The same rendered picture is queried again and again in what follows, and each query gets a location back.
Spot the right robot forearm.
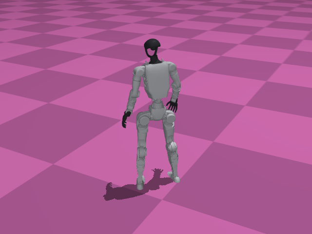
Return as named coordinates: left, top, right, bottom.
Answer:
left=171, top=86, right=181, bottom=103

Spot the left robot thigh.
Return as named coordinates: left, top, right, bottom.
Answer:
left=136, top=110, right=151, bottom=158

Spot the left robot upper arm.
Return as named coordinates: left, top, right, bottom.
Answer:
left=131, top=65, right=145, bottom=98

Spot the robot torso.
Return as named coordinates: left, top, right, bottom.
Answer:
left=142, top=59, right=170, bottom=121

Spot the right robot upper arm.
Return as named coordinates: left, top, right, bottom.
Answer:
left=167, top=61, right=181, bottom=89

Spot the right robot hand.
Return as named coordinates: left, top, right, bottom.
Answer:
left=166, top=98, right=177, bottom=112

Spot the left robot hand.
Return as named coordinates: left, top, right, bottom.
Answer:
left=122, top=111, right=131, bottom=128

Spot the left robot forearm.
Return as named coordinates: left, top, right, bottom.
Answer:
left=126, top=90, right=137, bottom=114

